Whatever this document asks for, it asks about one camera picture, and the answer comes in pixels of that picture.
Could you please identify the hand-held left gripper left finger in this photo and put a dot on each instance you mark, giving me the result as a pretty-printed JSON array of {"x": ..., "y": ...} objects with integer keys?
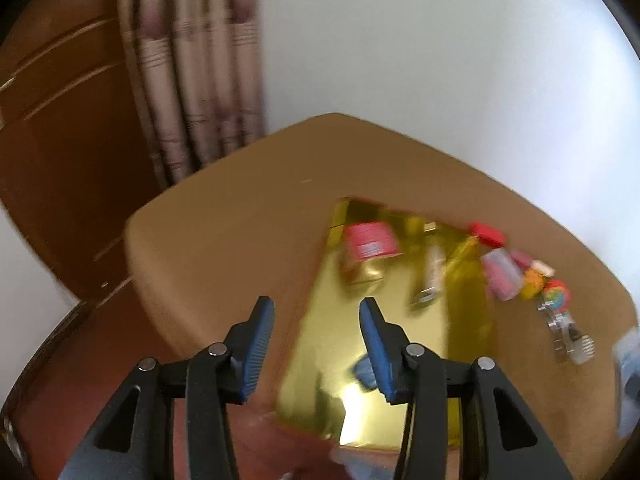
[{"x": 257, "y": 350}]

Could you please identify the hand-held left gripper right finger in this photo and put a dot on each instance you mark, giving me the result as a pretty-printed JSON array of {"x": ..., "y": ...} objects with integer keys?
[{"x": 375, "y": 350}]

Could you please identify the red box with gold lining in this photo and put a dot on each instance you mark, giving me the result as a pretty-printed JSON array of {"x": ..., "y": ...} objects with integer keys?
[{"x": 320, "y": 340}]

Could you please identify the clear plastic case pink contents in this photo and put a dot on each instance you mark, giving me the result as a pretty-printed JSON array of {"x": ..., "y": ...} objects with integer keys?
[{"x": 500, "y": 275}]

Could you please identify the small clear plastic piece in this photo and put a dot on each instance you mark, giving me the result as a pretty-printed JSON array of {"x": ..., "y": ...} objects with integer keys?
[{"x": 582, "y": 350}]

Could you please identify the small pale tube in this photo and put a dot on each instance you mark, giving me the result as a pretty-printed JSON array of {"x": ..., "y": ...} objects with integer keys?
[{"x": 431, "y": 265}]

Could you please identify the rainbow coloured round toy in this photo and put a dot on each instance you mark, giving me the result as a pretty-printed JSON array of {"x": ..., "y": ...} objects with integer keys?
[{"x": 556, "y": 295}]

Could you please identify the yellow toy piece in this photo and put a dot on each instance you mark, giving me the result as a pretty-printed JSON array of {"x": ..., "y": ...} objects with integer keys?
[{"x": 532, "y": 282}]

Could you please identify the small white block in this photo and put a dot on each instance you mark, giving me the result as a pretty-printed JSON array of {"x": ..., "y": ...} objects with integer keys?
[{"x": 543, "y": 267}]

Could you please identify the small red box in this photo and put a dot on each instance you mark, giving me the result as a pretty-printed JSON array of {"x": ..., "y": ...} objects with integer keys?
[{"x": 487, "y": 234}]

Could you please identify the beige patterned curtain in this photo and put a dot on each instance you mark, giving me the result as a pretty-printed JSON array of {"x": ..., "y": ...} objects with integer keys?
[{"x": 200, "y": 85}]

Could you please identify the brown wooden door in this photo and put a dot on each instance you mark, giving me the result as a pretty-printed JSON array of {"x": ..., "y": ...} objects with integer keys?
[{"x": 65, "y": 135}]

